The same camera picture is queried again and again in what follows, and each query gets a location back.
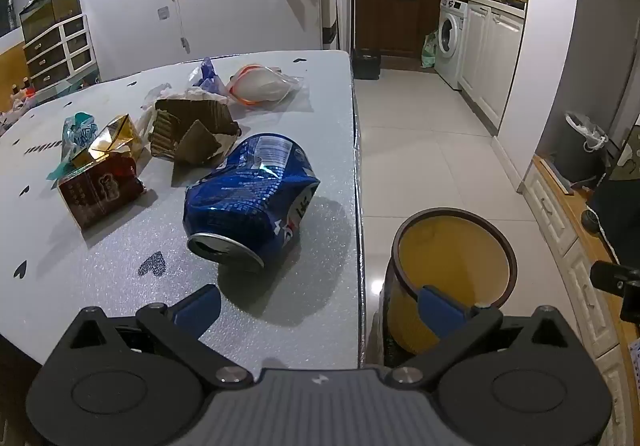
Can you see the crushed blue drink can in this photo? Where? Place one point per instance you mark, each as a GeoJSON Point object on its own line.
{"type": "Point", "coordinates": [240, 196]}

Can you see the black television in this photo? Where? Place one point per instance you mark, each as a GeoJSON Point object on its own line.
{"type": "Point", "coordinates": [617, 206]}

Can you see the grey trash can white liner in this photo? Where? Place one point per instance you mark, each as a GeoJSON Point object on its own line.
{"type": "Point", "coordinates": [577, 150]}

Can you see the yellow trash bin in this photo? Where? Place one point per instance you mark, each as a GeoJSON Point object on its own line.
{"type": "Point", "coordinates": [450, 256]}

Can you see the teal snack wrapper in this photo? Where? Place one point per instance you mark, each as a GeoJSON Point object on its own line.
{"type": "Point", "coordinates": [80, 130]}

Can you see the black round device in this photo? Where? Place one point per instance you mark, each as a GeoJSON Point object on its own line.
{"type": "Point", "coordinates": [590, 221]}

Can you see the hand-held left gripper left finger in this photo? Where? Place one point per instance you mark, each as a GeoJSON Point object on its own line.
{"type": "Point", "coordinates": [200, 311]}

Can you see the white drawer cabinet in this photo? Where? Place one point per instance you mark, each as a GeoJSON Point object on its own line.
{"type": "Point", "coordinates": [50, 55]}

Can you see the white perforated paper sheet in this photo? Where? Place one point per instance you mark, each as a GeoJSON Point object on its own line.
{"type": "Point", "coordinates": [635, 371]}

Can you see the blue and purple plastic wrapper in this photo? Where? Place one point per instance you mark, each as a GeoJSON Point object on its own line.
{"type": "Point", "coordinates": [212, 80]}

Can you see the red and gold carton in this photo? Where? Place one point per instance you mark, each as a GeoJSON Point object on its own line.
{"type": "Point", "coordinates": [100, 186]}

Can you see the green plastic bag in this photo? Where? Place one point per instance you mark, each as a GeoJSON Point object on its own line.
{"type": "Point", "coordinates": [430, 53]}

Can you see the white and orange plastic bag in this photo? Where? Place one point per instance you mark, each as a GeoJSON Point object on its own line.
{"type": "Point", "coordinates": [262, 85]}

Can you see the black floor crate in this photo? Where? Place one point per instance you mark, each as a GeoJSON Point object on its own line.
{"type": "Point", "coordinates": [366, 65]}

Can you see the white kitchen cabinets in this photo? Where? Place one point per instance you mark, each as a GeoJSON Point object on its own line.
{"type": "Point", "coordinates": [492, 60]}

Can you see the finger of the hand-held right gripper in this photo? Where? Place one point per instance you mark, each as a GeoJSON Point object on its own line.
{"type": "Point", "coordinates": [607, 275]}

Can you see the white washing machine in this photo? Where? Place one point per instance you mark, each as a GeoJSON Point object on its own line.
{"type": "Point", "coordinates": [450, 40]}

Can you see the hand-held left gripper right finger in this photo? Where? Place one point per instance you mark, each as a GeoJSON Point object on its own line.
{"type": "Point", "coordinates": [440, 311]}

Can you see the low white wood-top cabinet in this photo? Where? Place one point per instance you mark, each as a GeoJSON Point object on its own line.
{"type": "Point", "coordinates": [565, 236]}

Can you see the glass tank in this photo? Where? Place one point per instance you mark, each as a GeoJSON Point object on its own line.
{"type": "Point", "coordinates": [47, 8]}

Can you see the torn brown cardboard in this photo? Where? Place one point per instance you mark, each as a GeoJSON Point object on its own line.
{"type": "Point", "coordinates": [195, 120]}

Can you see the small wall card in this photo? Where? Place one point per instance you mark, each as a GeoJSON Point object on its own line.
{"type": "Point", "coordinates": [163, 12]}

